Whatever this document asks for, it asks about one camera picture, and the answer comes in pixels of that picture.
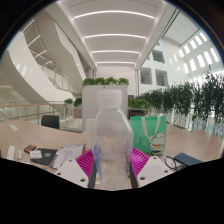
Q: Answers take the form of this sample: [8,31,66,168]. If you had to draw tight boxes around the white tissue packet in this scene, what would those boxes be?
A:
[29,149,43,160]

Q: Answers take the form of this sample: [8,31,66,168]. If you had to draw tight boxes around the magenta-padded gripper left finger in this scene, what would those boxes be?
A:
[54,148,98,189]

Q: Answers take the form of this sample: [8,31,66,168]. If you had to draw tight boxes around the low planter with shrubs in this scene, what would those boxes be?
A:
[128,97,150,119]

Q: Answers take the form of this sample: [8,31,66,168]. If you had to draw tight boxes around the clear plastic water bottle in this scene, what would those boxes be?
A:
[89,89,135,191]

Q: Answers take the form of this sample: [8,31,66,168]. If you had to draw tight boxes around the small red-black box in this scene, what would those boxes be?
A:
[23,144,37,154]

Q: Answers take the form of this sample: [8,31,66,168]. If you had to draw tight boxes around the small grey-white charger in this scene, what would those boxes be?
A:
[15,149,25,160]

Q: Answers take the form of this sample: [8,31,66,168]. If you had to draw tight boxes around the green hedge row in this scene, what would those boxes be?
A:
[143,68,224,139]

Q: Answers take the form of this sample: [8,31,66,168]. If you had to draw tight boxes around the green tote bag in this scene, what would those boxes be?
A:
[129,115,167,155]

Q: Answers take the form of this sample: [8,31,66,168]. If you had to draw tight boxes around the ceiling light strips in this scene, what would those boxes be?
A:
[73,9,156,66]

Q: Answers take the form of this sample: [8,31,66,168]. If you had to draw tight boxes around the black cable tangle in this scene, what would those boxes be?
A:
[151,150,183,172]

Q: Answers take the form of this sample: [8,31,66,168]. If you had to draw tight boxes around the small planter with shrubs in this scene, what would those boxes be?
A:
[63,97,83,119]

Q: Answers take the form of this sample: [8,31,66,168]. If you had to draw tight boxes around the white cabinet with plants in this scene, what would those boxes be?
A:
[81,76,130,134]

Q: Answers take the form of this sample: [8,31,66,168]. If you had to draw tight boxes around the black notebook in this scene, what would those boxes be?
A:
[30,147,59,167]

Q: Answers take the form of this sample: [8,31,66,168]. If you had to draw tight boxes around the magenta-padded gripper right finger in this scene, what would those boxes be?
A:
[128,146,173,189]

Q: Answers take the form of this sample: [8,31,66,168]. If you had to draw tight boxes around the black office chair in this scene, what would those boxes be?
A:
[40,114,61,130]

